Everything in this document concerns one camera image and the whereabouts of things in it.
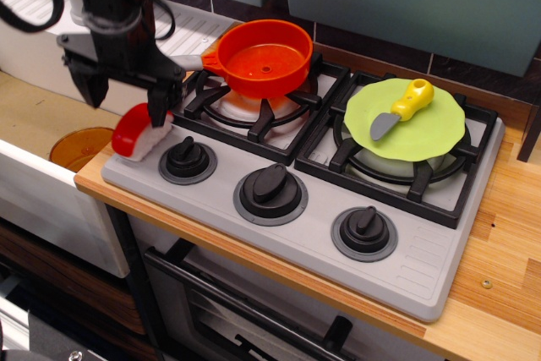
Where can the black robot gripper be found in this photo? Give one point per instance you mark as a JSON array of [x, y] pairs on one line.
[[131, 58]]

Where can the red white toy sushi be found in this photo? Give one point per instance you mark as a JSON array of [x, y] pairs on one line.
[[135, 137]]

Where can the yellow handled toy knife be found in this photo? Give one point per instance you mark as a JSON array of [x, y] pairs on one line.
[[418, 95]]

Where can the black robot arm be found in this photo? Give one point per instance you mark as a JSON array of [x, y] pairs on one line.
[[114, 17]]

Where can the amber plastic bowl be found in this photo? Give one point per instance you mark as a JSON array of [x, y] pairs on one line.
[[73, 151]]

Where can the white toy sink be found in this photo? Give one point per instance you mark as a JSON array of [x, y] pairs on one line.
[[40, 104]]

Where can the left black stove knob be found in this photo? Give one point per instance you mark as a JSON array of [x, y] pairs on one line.
[[188, 162]]

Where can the black stove knob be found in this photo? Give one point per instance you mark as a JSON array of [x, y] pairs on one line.
[[270, 196], [188, 162], [364, 234]]

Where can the orange toy saucepan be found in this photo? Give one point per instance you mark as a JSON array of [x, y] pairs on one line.
[[261, 59]]

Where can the left black burner grate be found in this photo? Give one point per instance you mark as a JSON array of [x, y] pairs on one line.
[[272, 128]]

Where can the black burner grate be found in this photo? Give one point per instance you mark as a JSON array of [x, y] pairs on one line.
[[440, 190], [272, 128]]

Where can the middle black stove knob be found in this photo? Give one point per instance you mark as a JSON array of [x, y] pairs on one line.
[[270, 196]]

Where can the toy oven door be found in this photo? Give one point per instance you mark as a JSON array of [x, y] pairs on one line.
[[227, 324]]

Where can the right black stove knob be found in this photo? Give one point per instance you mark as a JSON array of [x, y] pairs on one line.
[[364, 234]]

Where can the green toy plate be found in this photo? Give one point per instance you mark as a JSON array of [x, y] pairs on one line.
[[406, 124]]

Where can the grey toy stove top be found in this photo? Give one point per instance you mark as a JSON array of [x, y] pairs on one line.
[[415, 279]]

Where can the right black burner grate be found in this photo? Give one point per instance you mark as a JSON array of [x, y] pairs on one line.
[[440, 190]]

